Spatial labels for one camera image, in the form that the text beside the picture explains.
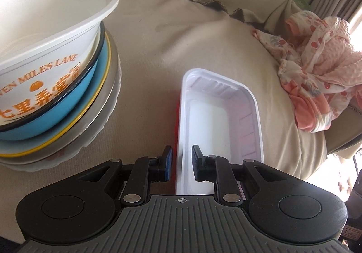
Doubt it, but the white rectangular plastic tray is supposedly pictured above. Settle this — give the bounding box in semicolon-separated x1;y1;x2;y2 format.
174;69;265;196

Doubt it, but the beige sofa cover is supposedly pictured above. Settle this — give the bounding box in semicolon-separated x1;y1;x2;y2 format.
0;0;330;194

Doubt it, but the blue enamel bowl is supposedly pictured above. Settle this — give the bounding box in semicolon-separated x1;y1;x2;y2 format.
0;23;107;140

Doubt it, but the white plate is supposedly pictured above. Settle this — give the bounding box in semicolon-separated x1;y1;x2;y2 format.
5;65;123;172

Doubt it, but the blue plate with yellow rim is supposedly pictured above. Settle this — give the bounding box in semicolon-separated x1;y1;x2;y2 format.
0;35;112;157

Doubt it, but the green item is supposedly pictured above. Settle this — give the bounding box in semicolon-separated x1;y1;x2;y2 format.
291;0;312;11

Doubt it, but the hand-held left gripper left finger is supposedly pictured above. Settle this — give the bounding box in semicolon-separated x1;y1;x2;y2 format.
75;145;174;205

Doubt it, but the white printed plastic bowl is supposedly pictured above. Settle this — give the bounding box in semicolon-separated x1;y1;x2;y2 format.
0;0;121;126

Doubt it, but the pink floral cloth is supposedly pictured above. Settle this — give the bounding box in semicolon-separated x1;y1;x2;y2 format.
252;11;362;132

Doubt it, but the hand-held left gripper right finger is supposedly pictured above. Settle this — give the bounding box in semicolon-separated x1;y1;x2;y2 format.
191;144;292;205

